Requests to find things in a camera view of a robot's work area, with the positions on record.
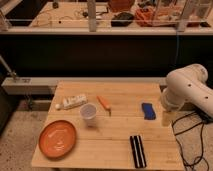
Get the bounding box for metal clamp bracket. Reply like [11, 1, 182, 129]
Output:
[0, 55, 30, 83]

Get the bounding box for white vertical post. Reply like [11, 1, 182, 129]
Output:
[87, 0, 96, 32]

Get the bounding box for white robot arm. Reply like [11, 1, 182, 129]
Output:
[160, 64, 213, 126]

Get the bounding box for blue hanging cable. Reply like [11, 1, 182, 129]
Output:
[173, 32, 180, 68]

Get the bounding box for orange ceramic plate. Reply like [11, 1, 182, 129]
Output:
[39, 120, 77, 159]

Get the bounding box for blue cloth object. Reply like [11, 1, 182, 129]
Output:
[142, 103, 156, 120]

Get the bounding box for clear plastic cup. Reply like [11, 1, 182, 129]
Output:
[79, 103, 97, 127]

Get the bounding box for white tube bottle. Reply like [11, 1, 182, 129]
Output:
[55, 94, 88, 110]

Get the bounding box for black bag on bench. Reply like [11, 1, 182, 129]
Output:
[111, 12, 134, 27]

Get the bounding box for orange handled knife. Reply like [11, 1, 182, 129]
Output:
[97, 96, 111, 116]

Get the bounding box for orange tool case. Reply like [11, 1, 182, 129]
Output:
[135, 9, 177, 27]

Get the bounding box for black floor cables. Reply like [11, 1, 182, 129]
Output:
[171, 110, 213, 171]

